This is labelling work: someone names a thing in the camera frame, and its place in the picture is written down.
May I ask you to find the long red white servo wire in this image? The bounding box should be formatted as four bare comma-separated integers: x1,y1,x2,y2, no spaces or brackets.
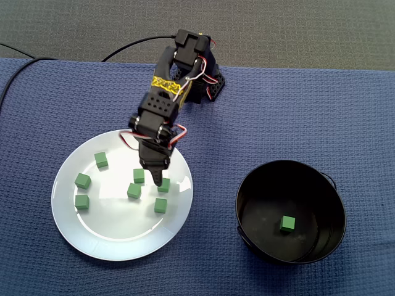
118,131,140,152

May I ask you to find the blue woven table mat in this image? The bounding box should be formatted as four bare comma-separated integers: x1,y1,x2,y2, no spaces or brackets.
0,57,395,296

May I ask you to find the black cable with plug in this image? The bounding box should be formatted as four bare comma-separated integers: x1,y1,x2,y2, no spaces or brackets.
101,35,177,64

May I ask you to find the short red white servo wire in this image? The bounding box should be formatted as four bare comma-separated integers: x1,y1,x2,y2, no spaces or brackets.
168,124,188,149

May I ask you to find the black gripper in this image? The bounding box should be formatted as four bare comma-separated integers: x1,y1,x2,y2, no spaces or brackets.
138,140,172,187

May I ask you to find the black round metal container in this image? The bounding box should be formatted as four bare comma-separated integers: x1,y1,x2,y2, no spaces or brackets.
235,159,347,266

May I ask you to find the white round plate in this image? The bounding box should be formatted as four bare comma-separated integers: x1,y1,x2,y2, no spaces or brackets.
51,129,194,262

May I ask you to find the black honeycomb robot base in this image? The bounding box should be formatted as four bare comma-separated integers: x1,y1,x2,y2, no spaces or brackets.
172,63,227,103

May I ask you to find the thick black cable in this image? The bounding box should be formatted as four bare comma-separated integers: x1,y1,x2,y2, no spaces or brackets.
0,57,58,109

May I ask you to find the thin black cable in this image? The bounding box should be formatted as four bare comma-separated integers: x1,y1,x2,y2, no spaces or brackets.
0,42,36,59

